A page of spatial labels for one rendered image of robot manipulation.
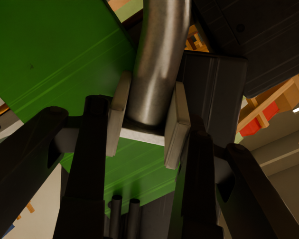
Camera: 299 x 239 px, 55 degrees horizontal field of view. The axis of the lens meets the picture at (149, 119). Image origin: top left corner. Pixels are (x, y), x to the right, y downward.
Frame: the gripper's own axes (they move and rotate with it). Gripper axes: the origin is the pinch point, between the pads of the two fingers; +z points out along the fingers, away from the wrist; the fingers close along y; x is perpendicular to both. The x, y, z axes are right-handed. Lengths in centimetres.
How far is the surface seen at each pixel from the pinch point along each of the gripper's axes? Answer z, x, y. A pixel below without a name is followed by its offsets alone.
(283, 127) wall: 779, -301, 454
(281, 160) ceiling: 582, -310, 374
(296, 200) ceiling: 439, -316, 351
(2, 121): 16.5, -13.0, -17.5
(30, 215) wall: 483, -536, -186
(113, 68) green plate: 4.3, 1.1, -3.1
